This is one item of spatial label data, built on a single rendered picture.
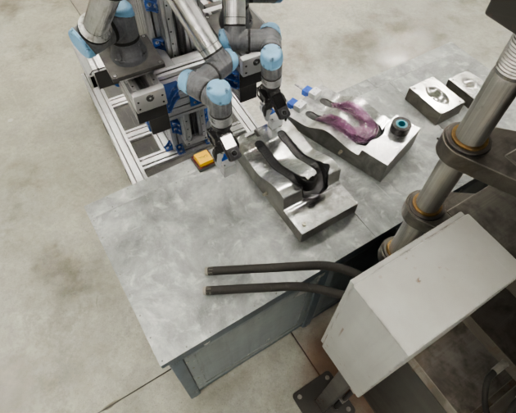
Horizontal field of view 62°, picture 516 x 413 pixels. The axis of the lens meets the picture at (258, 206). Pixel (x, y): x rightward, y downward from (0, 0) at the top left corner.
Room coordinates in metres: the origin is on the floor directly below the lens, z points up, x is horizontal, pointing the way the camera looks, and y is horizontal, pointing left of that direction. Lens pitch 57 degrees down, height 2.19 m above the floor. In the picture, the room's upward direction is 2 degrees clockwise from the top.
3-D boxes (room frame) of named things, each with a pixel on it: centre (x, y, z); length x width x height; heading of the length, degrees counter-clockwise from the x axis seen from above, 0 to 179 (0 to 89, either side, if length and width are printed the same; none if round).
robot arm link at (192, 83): (1.09, 0.20, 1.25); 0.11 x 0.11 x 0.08; 54
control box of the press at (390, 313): (0.33, -0.34, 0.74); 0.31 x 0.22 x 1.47; 123
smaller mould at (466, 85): (1.58, -0.98, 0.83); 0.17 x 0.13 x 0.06; 33
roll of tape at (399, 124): (1.23, -0.57, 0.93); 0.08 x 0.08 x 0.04
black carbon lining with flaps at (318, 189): (1.05, -0.13, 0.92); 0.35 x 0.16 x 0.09; 33
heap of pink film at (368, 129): (1.30, -0.38, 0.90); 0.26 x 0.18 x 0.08; 51
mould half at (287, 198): (1.04, -0.13, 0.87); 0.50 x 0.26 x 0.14; 33
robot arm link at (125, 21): (1.48, 0.56, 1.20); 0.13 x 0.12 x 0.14; 144
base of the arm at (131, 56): (1.49, 0.55, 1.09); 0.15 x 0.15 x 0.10
